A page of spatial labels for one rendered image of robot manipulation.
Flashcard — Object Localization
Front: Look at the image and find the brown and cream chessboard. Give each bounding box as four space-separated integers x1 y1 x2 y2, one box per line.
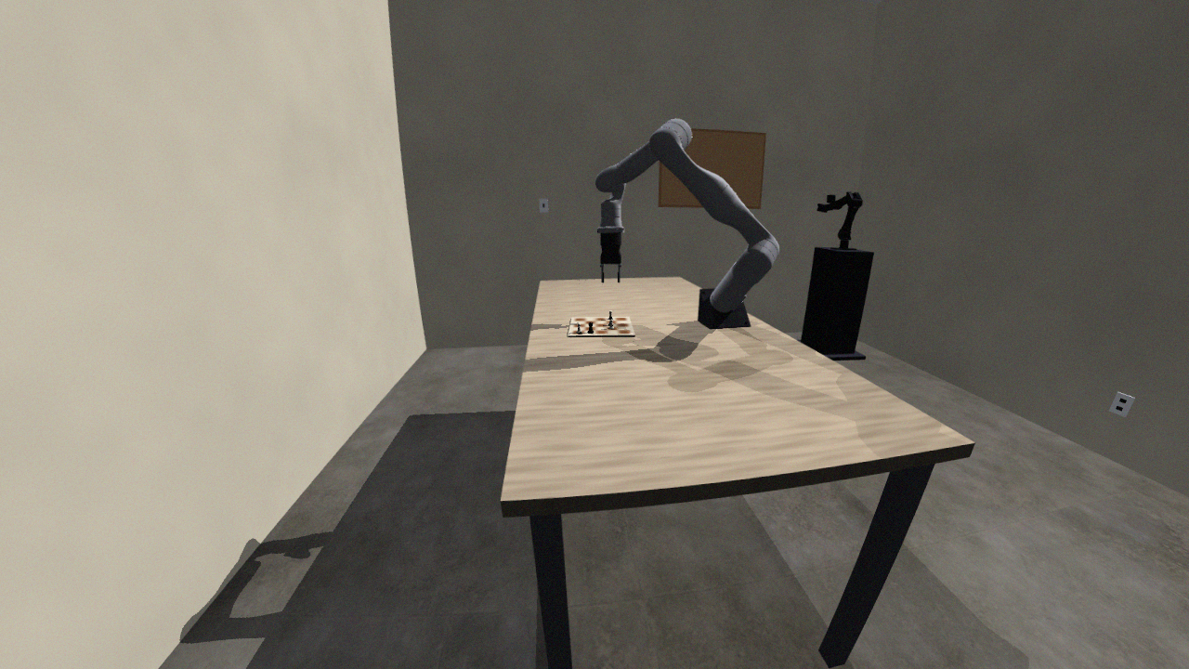
568 317 635 337

